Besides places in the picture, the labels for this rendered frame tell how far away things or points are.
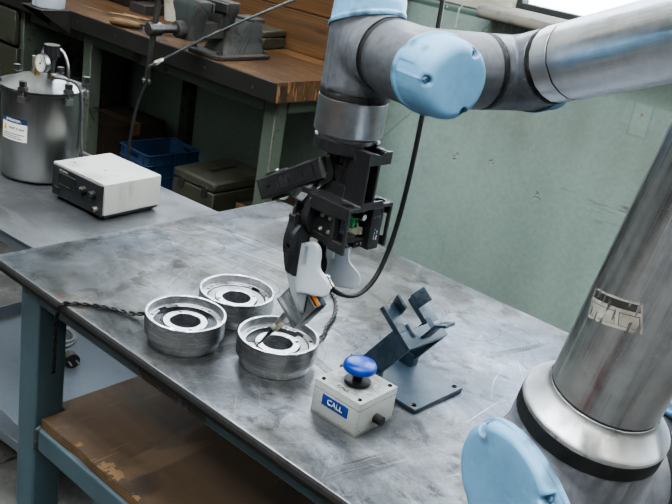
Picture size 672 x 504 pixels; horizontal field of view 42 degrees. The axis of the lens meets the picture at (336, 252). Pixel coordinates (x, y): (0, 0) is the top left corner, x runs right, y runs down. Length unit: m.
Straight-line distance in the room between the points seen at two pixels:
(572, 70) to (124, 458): 0.88
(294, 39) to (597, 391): 2.55
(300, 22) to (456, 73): 2.29
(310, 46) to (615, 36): 2.30
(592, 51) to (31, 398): 0.99
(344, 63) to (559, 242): 1.87
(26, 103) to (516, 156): 1.44
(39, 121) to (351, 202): 1.18
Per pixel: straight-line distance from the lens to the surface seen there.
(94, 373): 2.24
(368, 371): 1.02
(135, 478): 1.34
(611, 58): 0.81
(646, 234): 0.60
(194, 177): 3.08
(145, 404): 1.50
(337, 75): 0.90
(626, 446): 0.67
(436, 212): 2.91
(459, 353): 1.27
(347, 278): 1.01
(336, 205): 0.92
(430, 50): 0.80
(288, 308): 1.04
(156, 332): 1.13
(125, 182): 1.87
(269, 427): 1.02
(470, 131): 2.81
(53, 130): 2.01
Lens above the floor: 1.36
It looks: 22 degrees down
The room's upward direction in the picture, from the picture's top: 10 degrees clockwise
